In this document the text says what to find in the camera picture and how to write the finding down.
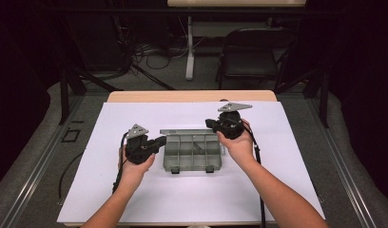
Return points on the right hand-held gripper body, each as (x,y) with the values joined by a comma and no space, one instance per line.
(230,125)

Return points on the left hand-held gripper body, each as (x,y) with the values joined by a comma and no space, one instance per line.
(136,148)

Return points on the grey plastic compartment box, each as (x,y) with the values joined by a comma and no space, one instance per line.
(192,152)

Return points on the person's left hand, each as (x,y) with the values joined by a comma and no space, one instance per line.
(135,172)

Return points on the person's right hand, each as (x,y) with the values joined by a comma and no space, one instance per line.
(241,147)

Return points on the wooden table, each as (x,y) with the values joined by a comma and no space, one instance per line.
(182,96)

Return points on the white board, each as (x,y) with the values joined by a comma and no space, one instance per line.
(189,196)

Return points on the black folding chair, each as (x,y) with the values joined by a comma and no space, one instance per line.
(249,63)

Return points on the white desk leg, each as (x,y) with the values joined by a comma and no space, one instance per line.
(190,57)

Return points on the black metal stand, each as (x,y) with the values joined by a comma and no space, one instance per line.
(64,95)
(323,98)

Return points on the light wooden desk top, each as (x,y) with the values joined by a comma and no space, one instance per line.
(236,3)

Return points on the aluminium floor rail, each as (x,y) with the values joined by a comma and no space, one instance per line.
(338,164)
(40,164)

